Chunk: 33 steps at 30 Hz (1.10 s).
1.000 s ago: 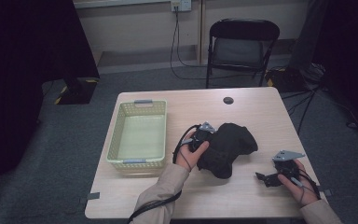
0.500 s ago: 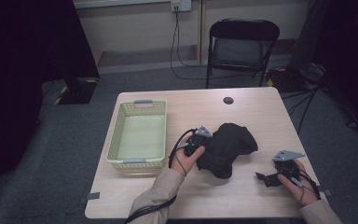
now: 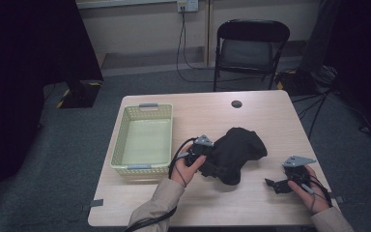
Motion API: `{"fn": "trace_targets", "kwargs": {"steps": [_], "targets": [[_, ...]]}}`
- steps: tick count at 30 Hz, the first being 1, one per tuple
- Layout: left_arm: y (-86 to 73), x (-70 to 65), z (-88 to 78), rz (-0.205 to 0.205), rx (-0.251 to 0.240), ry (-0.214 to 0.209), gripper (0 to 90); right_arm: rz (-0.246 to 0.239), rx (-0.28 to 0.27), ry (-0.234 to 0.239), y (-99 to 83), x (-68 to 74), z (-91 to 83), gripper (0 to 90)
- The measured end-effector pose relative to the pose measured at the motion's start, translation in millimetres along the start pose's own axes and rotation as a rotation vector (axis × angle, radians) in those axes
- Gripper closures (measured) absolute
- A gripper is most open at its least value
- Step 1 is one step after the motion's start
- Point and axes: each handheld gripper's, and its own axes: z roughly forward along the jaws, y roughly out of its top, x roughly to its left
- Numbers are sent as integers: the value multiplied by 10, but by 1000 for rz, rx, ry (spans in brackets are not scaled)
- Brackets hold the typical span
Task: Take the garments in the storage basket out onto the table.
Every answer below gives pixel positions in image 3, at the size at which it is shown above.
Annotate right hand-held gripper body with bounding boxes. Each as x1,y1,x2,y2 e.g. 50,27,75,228
281,155,317,189

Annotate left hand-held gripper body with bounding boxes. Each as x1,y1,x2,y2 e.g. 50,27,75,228
184,133,214,168

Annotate black cloth garment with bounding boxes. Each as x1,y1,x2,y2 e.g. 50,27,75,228
200,127,269,187

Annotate pale green plastic basket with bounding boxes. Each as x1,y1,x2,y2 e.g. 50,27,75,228
109,102,174,177

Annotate person's left hand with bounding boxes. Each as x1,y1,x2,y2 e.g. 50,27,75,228
170,143,208,189

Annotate person's right hand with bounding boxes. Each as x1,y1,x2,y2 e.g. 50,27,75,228
286,164,333,217

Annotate grey tape strip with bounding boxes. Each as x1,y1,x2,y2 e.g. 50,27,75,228
329,191,346,204
82,198,104,213

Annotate black stand base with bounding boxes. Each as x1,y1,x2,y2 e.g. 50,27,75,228
56,79,103,109
274,69,321,97

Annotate black folding chair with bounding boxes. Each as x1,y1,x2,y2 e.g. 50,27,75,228
213,18,292,93

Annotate dark curtain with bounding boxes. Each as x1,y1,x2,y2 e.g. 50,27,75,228
322,0,371,136
0,0,104,215

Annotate grey hanging cloth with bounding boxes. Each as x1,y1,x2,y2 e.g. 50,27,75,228
299,0,336,73

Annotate right hand-held gripper cable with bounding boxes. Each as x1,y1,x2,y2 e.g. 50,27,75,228
302,173,333,209

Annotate black floor cables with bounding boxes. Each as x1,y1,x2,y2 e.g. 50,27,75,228
291,64,371,140

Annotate black power cable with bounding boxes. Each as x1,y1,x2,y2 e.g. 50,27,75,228
175,7,271,84

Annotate white wall socket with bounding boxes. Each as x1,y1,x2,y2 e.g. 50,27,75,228
177,0,200,14

